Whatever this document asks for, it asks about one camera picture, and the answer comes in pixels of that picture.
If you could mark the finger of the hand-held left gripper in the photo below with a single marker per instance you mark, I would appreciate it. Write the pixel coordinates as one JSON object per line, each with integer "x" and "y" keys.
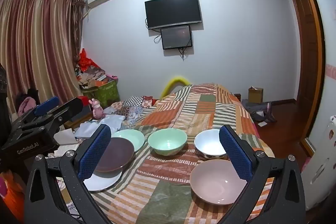
{"x": 47, "y": 106}
{"x": 71, "y": 108}

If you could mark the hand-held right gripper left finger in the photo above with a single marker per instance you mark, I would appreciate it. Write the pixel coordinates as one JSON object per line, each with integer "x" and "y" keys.
{"x": 94, "y": 153}

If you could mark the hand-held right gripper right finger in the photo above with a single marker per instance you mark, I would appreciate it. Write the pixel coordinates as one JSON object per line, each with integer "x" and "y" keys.
{"x": 235, "y": 153}

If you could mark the brown plate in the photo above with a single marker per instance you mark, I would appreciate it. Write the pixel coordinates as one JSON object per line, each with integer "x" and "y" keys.
{"x": 115, "y": 155}

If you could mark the white bowl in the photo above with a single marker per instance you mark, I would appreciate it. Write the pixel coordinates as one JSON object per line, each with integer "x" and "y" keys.
{"x": 207, "y": 144}

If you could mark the white plate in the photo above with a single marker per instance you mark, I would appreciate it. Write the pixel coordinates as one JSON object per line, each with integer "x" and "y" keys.
{"x": 105, "y": 183}

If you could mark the pink bowl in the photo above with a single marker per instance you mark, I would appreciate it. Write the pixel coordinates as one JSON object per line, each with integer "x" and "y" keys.
{"x": 215, "y": 182}

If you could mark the green plate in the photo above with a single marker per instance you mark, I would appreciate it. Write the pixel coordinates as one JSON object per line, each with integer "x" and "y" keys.
{"x": 134, "y": 138}

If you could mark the green bowl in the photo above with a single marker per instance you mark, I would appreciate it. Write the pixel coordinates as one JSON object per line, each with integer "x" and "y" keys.
{"x": 166, "y": 142}

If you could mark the person's left forearm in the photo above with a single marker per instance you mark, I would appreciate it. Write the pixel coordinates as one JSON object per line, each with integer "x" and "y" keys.
{"x": 13, "y": 200}

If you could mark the wooden bedside table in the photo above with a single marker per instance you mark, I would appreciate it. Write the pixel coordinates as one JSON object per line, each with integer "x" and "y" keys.
{"x": 78, "y": 121}

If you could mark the red box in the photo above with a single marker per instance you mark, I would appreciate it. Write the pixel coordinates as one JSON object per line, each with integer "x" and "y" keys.
{"x": 86, "y": 101}

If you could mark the pink garment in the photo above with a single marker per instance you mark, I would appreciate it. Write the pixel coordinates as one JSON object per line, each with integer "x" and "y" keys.
{"x": 26, "y": 106}

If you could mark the pink rabbit toy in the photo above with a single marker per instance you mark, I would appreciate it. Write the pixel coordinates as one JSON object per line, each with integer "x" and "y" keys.
{"x": 97, "y": 109}

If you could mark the pile of newspapers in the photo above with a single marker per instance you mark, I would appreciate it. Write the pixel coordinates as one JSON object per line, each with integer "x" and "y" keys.
{"x": 67, "y": 151}

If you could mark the white paper sheet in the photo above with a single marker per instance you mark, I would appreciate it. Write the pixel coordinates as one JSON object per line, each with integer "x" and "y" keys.
{"x": 65, "y": 137}

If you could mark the white cloth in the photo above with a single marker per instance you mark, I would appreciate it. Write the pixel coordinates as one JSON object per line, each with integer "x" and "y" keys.
{"x": 110, "y": 120}

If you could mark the green storage box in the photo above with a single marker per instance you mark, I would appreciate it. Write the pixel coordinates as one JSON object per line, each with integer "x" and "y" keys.
{"x": 107, "y": 94}

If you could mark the grey bag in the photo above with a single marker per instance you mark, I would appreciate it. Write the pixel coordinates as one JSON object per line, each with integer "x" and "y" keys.
{"x": 258, "y": 111}

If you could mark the red plastic bag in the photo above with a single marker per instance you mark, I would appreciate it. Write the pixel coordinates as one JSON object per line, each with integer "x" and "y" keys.
{"x": 85, "y": 61}

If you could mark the cardboard box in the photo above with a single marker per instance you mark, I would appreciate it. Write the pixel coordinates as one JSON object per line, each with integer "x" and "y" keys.
{"x": 256, "y": 95}

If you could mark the floral patchwork quilt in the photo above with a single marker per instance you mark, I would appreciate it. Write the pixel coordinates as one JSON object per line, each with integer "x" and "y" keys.
{"x": 136, "y": 107}

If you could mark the striped pink curtain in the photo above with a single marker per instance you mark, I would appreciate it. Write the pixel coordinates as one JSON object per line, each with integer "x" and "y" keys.
{"x": 34, "y": 43}

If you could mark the striped patchwork blanket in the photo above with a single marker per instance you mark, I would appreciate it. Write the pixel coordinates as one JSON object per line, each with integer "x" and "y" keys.
{"x": 178, "y": 113}

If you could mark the dark patterned curtain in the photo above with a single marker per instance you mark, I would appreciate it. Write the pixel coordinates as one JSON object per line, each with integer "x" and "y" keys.
{"x": 78, "y": 19}

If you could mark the yellow foam tube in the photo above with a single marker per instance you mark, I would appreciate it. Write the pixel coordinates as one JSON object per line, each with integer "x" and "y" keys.
{"x": 176, "y": 80}

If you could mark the wooden door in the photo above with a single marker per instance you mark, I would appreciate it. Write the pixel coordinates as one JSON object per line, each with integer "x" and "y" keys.
{"x": 305, "y": 56}

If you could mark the small black monitor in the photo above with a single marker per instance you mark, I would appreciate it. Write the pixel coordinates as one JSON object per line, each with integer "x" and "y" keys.
{"x": 176, "y": 37}

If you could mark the white wardrobe sliding door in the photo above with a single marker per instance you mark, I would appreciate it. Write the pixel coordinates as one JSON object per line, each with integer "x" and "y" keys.
{"x": 324, "y": 29}

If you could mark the black wall television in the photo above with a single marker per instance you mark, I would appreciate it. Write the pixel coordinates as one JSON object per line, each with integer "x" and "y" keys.
{"x": 173, "y": 10}

